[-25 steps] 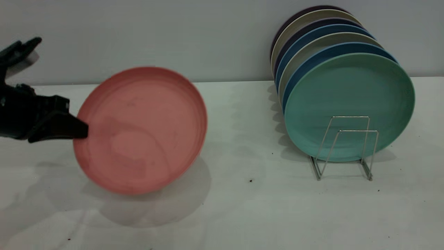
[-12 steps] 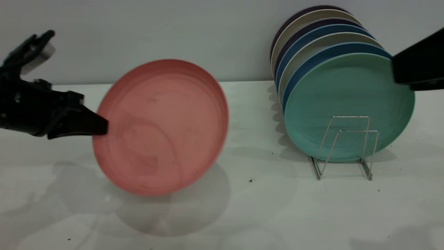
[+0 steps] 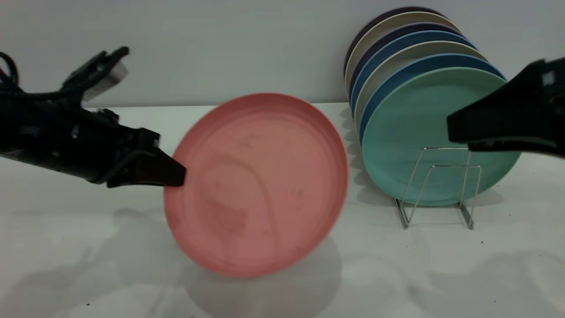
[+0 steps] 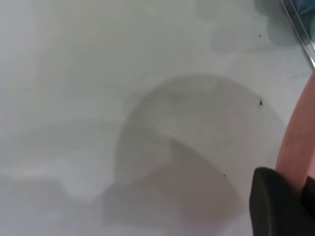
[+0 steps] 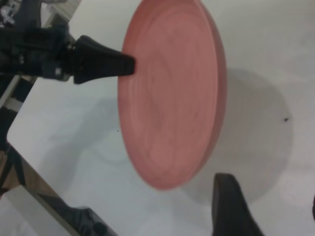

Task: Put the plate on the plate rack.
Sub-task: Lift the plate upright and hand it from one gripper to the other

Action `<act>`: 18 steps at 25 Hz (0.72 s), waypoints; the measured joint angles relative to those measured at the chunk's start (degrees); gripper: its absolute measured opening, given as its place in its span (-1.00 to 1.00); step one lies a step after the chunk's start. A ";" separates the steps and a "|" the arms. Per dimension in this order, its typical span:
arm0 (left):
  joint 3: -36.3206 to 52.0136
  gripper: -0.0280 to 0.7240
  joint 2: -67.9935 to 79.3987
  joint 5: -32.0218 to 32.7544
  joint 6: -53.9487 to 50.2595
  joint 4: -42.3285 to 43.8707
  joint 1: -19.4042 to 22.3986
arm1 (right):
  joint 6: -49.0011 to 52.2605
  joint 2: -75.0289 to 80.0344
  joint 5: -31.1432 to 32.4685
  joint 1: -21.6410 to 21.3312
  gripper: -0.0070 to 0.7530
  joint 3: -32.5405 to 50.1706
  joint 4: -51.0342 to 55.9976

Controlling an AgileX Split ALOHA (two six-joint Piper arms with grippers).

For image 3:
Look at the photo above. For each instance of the dark purple round plate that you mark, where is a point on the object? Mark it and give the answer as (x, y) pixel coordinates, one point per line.
(375, 46)
(375, 22)

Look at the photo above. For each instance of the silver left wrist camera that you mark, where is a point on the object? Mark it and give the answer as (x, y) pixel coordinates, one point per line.
(106, 79)

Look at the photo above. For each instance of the blue round plate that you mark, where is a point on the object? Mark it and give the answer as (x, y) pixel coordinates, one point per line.
(384, 53)
(399, 79)

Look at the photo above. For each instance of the pink round plate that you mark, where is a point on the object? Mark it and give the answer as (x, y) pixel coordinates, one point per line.
(260, 185)

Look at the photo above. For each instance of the green round plate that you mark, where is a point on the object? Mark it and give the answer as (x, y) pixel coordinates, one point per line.
(410, 132)

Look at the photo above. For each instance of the beige round plate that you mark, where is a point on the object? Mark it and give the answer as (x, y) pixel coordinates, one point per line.
(375, 33)
(388, 66)

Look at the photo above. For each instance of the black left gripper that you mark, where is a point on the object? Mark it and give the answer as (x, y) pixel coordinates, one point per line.
(66, 141)

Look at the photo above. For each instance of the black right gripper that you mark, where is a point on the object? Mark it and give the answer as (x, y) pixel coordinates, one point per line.
(551, 106)

